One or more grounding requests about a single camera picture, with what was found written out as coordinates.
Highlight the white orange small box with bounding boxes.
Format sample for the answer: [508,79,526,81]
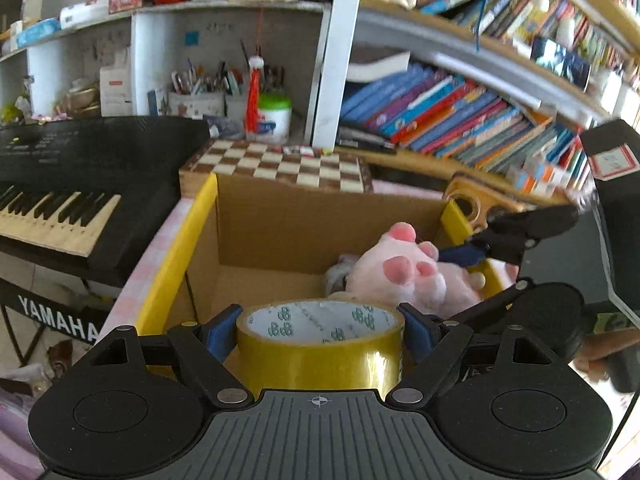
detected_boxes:
[505,160,556,196]
[530,155,576,191]

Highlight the white pen holder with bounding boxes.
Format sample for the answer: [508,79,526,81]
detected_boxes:
[167,57,226,120]

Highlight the yellow cardboard box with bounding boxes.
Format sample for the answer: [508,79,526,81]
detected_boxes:
[136,172,521,391]

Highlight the stacked bowls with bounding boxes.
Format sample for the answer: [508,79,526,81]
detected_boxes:
[55,77,101,118]

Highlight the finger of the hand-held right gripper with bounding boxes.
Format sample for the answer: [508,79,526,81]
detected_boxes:
[445,280,532,329]
[440,204,581,267]

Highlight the red tassel ornament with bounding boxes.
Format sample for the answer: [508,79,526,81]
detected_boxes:
[244,45,265,133]

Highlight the white tissue pack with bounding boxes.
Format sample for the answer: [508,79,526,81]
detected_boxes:
[59,0,111,30]

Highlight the grey toy car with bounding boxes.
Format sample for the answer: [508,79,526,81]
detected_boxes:
[325,254,358,296]

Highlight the pink plush toy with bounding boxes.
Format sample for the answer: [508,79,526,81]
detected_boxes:
[345,221,488,318]

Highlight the yellow tape roll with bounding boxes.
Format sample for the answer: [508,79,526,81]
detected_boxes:
[235,299,406,396]

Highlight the person's right hand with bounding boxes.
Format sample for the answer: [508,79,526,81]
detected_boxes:
[572,332,640,373]

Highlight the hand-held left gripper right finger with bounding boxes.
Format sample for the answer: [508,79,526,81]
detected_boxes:
[385,302,576,407]

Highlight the brown white chessboard box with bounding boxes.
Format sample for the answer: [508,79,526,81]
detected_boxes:
[178,139,375,196]

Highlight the row of blue purple books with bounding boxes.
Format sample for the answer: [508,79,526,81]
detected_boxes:
[339,62,591,176]

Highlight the brown retro radio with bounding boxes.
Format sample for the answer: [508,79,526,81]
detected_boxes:
[442,172,526,233]

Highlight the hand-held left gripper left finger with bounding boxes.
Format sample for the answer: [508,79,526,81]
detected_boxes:
[70,304,256,409]

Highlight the white red carton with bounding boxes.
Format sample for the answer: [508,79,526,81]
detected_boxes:
[99,47,133,117]

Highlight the purple cloth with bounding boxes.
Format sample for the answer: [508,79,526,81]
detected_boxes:
[0,375,51,480]

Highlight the green lid white jar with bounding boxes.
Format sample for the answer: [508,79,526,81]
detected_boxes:
[257,92,293,146]

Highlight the black keyboard stand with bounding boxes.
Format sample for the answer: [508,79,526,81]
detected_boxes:
[0,280,116,376]

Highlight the black smartphone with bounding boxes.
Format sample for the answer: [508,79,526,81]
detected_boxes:
[529,35,593,93]

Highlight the black electronic keyboard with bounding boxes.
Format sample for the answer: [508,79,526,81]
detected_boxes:
[0,116,211,288]

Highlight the blue wet wipes pack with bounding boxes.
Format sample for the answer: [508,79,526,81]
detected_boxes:
[15,17,62,50]

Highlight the white bookshelf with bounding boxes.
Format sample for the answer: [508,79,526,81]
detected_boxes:
[0,0,640,181]

